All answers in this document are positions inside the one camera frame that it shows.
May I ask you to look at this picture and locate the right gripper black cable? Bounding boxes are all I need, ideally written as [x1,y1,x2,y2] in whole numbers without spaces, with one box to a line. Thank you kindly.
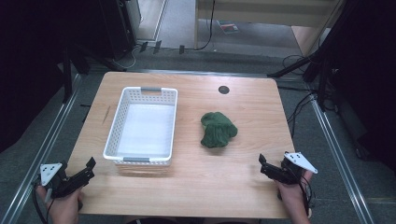
[298,175,315,217]

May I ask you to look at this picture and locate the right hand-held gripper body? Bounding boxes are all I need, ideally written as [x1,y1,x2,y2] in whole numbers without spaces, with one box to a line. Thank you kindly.
[279,150,319,187]

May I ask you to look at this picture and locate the black floor cables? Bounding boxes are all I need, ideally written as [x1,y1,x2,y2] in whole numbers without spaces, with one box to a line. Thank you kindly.
[285,91,318,140]

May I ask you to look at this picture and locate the red and green book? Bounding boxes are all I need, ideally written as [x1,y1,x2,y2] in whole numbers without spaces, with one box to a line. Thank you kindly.
[217,20,240,35]

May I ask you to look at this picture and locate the aluminium floor rail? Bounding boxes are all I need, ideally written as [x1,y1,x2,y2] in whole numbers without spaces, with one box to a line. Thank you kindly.
[309,92,375,224]
[0,74,82,224]

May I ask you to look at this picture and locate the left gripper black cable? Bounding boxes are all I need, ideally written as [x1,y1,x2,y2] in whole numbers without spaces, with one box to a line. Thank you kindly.
[31,181,52,224]

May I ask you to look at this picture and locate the white plastic basket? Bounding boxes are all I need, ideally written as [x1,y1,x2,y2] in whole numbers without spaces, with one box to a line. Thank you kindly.
[103,86,179,167]

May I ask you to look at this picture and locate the black tripod stand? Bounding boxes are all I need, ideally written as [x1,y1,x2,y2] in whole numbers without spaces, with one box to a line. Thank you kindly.
[266,27,335,111]

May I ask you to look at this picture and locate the black metal stand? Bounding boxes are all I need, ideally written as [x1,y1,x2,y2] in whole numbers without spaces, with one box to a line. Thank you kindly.
[61,43,127,105]

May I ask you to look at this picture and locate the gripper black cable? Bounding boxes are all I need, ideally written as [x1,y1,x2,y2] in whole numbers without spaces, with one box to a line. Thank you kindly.
[31,181,52,224]
[298,175,315,217]

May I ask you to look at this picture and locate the light wooden furniture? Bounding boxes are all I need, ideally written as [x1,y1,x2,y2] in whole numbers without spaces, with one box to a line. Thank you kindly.
[193,0,346,59]

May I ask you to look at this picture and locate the green cloth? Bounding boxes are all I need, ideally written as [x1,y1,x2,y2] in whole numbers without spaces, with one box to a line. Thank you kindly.
[200,111,239,149]

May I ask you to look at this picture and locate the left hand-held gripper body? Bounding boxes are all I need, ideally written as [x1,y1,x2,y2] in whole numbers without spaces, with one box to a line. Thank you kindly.
[38,160,82,200]

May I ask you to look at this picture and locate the black curtain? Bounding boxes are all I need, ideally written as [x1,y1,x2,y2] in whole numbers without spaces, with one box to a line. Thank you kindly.
[0,0,105,154]
[323,0,396,173]

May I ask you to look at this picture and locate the person's left hand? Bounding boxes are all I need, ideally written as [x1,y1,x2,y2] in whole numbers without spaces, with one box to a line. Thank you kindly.
[35,184,85,224]

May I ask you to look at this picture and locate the black floor cable loop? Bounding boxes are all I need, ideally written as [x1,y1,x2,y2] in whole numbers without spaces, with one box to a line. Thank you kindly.
[281,53,313,77]

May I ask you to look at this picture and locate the black hanging cable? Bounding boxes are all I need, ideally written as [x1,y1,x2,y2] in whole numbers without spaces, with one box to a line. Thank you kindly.
[193,0,217,51]

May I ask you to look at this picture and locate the person's right hand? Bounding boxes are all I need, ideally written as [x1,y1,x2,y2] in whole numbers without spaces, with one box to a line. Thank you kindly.
[275,169,314,217]

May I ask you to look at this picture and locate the white floor cable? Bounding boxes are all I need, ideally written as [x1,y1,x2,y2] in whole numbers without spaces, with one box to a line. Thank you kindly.
[122,43,140,70]

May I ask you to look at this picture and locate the black computer case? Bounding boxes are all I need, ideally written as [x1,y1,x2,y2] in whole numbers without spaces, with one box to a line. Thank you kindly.
[98,0,138,61]

